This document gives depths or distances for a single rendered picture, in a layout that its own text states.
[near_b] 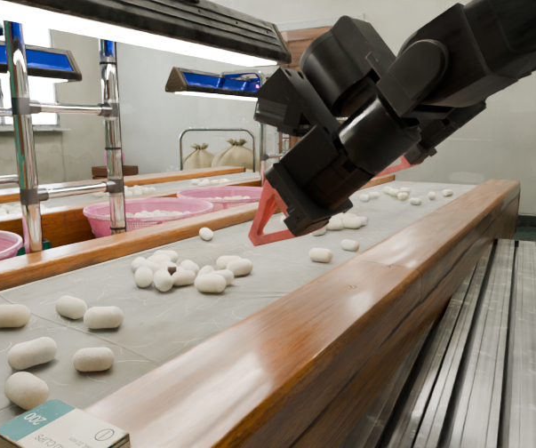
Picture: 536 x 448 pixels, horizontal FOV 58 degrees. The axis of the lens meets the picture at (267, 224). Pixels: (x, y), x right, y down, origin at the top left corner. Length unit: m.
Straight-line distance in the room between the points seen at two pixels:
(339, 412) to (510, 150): 4.94
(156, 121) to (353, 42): 6.51
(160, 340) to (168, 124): 6.36
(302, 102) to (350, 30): 0.07
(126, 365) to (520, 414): 0.36
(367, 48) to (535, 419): 0.37
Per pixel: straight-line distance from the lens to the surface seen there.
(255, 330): 0.41
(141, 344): 0.46
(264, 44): 0.82
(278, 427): 0.33
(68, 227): 1.10
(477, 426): 0.50
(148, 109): 7.00
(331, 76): 0.45
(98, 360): 0.42
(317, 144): 0.44
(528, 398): 0.57
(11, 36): 0.74
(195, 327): 0.49
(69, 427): 0.28
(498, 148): 5.29
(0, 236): 0.88
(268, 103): 0.48
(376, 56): 0.44
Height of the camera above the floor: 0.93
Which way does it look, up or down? 11 degrees down
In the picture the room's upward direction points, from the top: straight up
